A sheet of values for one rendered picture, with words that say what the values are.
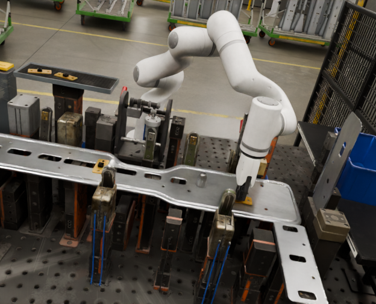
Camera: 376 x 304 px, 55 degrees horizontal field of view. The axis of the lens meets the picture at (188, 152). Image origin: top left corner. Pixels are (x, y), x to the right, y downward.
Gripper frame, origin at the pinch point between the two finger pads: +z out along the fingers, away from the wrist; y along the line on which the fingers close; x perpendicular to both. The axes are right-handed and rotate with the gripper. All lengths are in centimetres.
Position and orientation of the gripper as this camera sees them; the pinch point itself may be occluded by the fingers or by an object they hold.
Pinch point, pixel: (241, 192)
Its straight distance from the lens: 117.4
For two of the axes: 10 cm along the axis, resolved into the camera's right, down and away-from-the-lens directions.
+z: -1.6, 8.5, 5.0
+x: 9.8, 1.8, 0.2
